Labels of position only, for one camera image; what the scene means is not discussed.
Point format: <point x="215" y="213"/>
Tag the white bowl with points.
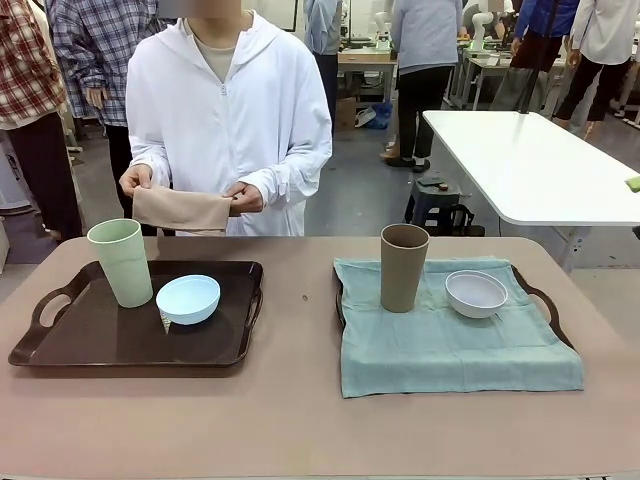
<point x="477" y="297"/>

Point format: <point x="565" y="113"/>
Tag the brown tall cup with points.
<point x="404" y="272"/>

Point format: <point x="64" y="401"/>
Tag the teal cloth mat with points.
<point x="450" y="355"/>

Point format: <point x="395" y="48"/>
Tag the beige cloth mat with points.
<point x="180" y="210"/>

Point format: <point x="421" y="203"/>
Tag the light blue bowl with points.
<point x="190" y="300"/>

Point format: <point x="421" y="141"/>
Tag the pale green tall cup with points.
<point x="122" y="265"/>

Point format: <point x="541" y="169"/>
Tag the person's right forearm white sleeve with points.
<point x="150" y="157"/>

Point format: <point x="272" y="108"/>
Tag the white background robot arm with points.
<point x="477" y="25"/>

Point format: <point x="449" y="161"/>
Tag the person's left forearm white sleeve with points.
<point x="295" y="172"/>

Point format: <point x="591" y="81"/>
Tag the dark brown tray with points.
<point x="547" y="305"/>
<point x="100" y="342"/>

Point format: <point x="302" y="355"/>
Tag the person's left hand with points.
<point x="249" y="199"/>

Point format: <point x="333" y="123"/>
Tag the person's right hand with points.
<point x="134" y="179"/>

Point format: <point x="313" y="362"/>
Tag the white side table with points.
<point x="530" y="160"/>

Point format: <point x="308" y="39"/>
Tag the black pole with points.
<point x="531" y="85"/>

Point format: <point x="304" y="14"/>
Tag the person in white shirt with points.
<point x="600" y="35"/>

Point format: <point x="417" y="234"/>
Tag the person in blue jacket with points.
<point x="545" y="20"/>

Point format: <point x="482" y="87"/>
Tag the dark plastic stool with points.
<point x="435" y="205"/>

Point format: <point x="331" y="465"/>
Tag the person in dark trousers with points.
<point x="425" y="75"/>

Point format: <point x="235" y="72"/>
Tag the blue plastic bag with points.
<point x="377" y="116"/>

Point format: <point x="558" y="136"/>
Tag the cardboard box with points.
<point x="346" y="114"/>

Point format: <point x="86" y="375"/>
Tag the person in light blue shirt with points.
<point x="325" y="30"/>

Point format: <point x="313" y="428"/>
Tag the person in white hoodie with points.
<point x="225" y="115"/>

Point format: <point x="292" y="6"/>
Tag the person in blue plaid shirt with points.
<point x="90" y="60"/>

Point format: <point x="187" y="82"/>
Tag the person in red plaid shirt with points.
<point x="30" y="100"/>

